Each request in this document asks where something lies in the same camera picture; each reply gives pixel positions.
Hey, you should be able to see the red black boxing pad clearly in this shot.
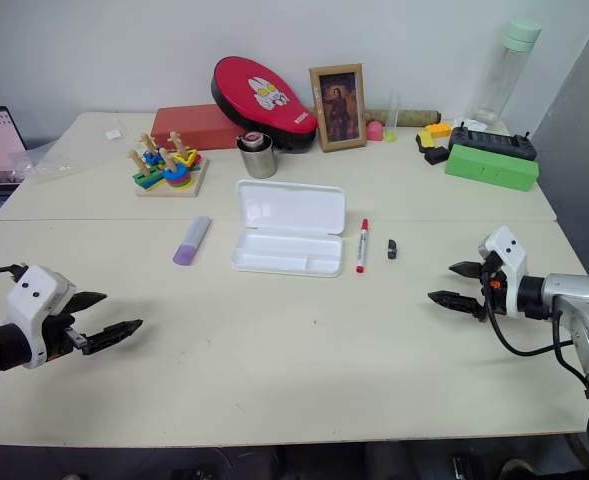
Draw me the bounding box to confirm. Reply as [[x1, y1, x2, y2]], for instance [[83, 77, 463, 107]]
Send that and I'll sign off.
[[209, 55, 320, 155]]

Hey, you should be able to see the purple eraser in clear sleeve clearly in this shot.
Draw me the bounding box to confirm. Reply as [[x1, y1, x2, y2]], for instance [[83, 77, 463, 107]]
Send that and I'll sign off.
[[171, 215, 212, 267]]

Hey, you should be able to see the green foam block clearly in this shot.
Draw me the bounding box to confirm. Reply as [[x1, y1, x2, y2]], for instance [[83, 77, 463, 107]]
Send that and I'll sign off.
[[444, 143, 541, 192]]

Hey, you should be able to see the clear cylinder with green base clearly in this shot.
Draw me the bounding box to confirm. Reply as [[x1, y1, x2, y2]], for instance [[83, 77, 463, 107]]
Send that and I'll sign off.
[[383, 91, 402, 143]]

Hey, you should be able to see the clear plastic bag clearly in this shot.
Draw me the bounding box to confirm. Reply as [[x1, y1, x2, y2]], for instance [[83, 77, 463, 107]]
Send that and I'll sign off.
[[7, 141, 83, 177]]

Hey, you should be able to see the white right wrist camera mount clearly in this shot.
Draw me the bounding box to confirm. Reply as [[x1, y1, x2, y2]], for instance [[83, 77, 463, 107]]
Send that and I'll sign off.
[[476, 225, 528, 319]]

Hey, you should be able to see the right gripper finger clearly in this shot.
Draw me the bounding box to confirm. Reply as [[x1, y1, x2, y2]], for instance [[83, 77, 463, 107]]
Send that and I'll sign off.
[[447, 260, 485, 281], [426, 289, 488, 323]]

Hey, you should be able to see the wooden framed portrait picture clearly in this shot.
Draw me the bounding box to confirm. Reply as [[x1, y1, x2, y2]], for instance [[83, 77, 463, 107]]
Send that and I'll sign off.
[[308, 62, 369, 154]]

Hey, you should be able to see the red whiteboard marker pen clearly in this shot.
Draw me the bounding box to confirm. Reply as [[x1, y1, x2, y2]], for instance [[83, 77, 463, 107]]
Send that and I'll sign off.
[[355, 217, 372, 275]]

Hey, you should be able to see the white paper tag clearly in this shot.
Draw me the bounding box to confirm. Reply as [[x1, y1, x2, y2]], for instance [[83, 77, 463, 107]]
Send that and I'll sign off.
[[450, 117, 486, 133]]

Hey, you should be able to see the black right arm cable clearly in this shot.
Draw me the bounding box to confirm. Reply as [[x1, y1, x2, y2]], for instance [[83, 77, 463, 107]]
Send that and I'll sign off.
[[485, 297, 589, 451]]

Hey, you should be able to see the small black block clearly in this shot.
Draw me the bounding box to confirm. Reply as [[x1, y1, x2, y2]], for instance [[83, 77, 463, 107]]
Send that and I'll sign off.
[[423, 145, 450, 166]]

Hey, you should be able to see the red brick block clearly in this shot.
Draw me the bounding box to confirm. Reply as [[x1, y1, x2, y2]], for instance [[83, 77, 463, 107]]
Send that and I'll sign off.
[[149, 103, 248, 152]]

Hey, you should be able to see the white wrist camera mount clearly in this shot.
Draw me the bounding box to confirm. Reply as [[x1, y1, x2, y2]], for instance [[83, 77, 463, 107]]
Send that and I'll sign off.
[[5, 264, 78, 370], [476, 225, 528, 319]]

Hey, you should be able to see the grey partition panel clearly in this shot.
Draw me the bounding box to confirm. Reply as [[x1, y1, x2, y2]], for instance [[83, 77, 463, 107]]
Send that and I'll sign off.
[[530, 0, 589, 277]]

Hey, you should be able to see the clear bottle with green cap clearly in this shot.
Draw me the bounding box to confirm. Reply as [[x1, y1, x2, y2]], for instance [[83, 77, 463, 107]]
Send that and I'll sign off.
[[472, 17, 543, 127]]

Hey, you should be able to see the olive rolled mat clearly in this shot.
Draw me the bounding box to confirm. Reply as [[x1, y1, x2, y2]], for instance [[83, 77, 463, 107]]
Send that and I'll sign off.
[[363, 106, 443, 128]]

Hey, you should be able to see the black remote controller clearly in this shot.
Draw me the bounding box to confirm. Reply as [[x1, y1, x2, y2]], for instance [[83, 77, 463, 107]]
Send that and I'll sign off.
[[447, 125, 539, 163]]

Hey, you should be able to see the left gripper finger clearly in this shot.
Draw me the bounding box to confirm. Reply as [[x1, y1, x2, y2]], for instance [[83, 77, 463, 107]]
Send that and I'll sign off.
[[81, 319, 145, 357], [67, 291, 109, 317]]

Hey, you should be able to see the wooden shape stacking toy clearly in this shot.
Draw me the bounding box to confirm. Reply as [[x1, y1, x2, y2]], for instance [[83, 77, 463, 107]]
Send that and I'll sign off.
[[125, 130, 211, 199]]

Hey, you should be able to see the stainless steel cup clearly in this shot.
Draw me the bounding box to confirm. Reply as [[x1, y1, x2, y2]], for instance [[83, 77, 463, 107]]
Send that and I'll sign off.
[[235, 130, 280, 179]]

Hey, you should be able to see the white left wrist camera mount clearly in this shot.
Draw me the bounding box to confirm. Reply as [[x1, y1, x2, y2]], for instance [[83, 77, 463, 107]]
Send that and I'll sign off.
[[5, 264, 78, 370]]

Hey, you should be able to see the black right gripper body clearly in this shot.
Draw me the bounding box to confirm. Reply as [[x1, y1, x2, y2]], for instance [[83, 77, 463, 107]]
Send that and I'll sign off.
[[475, 251, 508, 322]]

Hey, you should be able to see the white open pencil case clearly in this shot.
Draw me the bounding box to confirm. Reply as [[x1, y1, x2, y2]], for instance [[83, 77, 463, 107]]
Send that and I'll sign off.
[[229, 179, 347, 279]]

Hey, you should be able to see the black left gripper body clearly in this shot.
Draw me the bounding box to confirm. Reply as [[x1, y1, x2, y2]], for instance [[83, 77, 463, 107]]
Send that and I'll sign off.
[[40, 312, 93, 359]]

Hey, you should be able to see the brown rounded shape under table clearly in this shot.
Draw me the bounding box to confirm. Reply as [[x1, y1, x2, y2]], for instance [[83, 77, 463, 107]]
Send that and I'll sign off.
[[498, 458, 539, 480]]

